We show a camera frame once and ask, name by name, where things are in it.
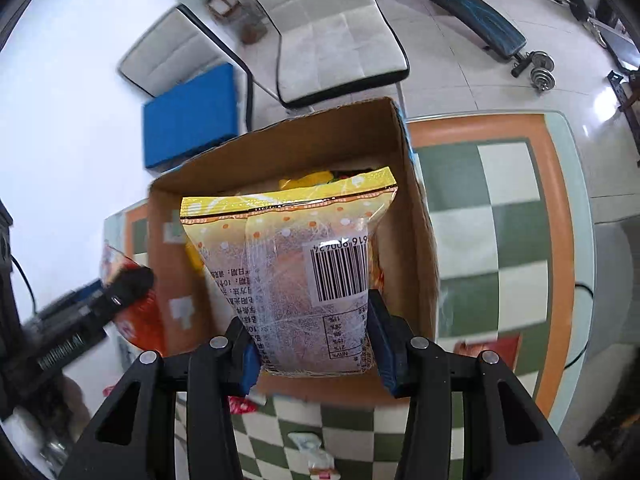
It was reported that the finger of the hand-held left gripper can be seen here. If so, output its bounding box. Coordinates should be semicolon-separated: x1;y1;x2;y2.
37;280;107;322
100;266;156;312

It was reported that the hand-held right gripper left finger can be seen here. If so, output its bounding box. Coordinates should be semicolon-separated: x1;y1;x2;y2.
57;320;261;480

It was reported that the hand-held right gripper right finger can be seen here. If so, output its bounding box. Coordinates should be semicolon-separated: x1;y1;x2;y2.
367;290;583;480

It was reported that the orange panda snack packet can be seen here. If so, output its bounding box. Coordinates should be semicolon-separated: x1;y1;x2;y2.
100;242;168;356

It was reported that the clear yellow-edged bread packet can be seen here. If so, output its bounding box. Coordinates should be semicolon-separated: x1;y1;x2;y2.
180;166;399;377

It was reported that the cardboard box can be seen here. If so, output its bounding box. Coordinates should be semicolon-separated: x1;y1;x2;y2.
147;96;442;408

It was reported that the large yellow snack bag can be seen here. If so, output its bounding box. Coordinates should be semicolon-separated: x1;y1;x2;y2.
277;169;337;192

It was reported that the brown red snack packet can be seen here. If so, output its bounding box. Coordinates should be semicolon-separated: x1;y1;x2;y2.
452;334;523;373

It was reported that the clear nut snack packet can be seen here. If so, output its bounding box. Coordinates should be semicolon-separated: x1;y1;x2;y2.
286;432;341;480

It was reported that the blue folded mat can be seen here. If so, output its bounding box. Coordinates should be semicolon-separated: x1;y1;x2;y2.
142;62;238;170

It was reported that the white cushioned chair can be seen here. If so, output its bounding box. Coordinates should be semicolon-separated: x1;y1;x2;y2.
227;0;411;108
117;4;256;128

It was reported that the chrome dumbbell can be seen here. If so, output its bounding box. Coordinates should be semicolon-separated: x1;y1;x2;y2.
527;51;556;92

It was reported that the blue sit-up bench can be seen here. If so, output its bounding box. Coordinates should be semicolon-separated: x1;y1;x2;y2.
372;0;533;78

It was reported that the black treadmill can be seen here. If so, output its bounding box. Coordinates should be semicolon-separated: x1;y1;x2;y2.
587;15;640;72

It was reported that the black cable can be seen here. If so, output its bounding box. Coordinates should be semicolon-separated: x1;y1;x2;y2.
565;282;598;371

